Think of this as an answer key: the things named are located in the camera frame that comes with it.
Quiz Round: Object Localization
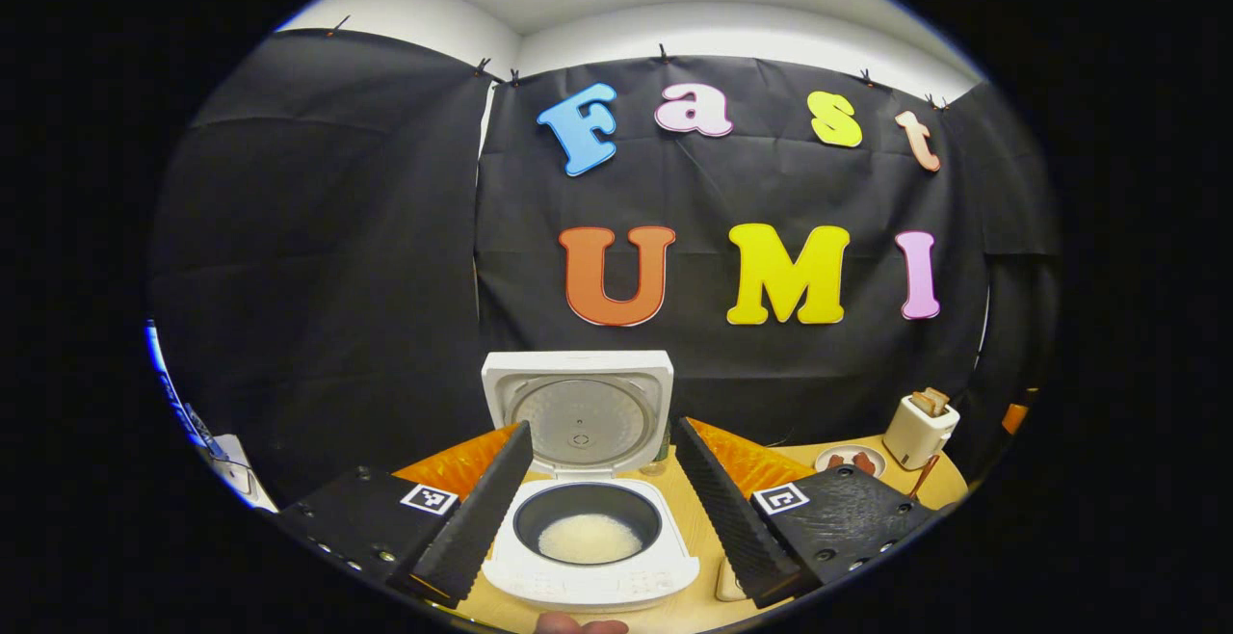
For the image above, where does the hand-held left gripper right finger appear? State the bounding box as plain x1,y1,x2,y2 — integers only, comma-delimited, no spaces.
670,415,937,610

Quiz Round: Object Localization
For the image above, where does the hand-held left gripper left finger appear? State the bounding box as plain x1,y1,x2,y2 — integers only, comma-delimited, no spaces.
273,420,535,610

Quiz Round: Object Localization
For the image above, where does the white rice cooker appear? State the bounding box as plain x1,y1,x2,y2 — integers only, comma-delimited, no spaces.
481,350,701,614

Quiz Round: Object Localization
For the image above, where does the white toaster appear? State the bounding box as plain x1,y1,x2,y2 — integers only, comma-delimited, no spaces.
882,393,961,471

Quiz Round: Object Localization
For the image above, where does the white round plate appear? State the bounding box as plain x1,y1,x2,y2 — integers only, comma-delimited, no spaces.
815,444,887,479

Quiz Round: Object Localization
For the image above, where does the white box device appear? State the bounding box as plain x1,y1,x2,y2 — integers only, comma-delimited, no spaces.
207,434,257,496

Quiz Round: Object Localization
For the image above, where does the black backdrop cloth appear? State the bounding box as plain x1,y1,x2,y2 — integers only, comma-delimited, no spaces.
149,27,1061,510

